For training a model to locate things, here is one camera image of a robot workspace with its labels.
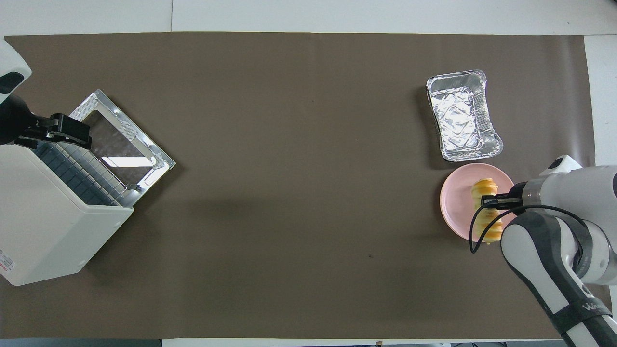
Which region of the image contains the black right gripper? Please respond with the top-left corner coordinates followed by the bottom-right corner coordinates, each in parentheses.
top-left (482, 182), bottom-right (527, 215)

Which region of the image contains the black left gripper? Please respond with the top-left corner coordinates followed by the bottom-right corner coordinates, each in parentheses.
top-left (0, 94), bottom-right (93, 150)

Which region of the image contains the sliced yellow bread loaf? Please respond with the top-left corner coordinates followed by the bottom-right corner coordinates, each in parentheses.
top-left (471, 178), bottom-right (503, 245)

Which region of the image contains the aluminium foil tray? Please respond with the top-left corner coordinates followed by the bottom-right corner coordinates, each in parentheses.
top-left (426, 70), bottom-right (504, 162)

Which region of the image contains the cream toaster oven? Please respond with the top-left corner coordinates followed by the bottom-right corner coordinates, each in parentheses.
top-left (0, 142), bottom-right (134, 286)

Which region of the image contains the pink round plate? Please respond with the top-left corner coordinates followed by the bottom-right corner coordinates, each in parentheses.
top-left (440, 163), bottom-right (520, 243)

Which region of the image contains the brown table mat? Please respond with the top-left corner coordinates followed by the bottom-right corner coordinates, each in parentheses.
top-left (0, 31), bottom-right (615, 339)

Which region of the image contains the wire oven rack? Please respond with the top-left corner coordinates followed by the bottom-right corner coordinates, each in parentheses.
top-left (33, 142), bottom-right (134, 207)

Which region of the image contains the glass oven door metal frame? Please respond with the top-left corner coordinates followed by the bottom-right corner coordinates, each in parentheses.
top-left (64, 89), bottom-right (176, 199)

